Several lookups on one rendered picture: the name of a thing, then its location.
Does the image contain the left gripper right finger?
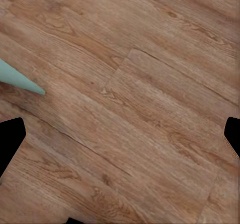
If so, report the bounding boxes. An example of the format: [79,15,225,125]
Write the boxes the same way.
[224,117,240,157]

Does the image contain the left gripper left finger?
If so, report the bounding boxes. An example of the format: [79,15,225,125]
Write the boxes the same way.
[0,117,26,177]

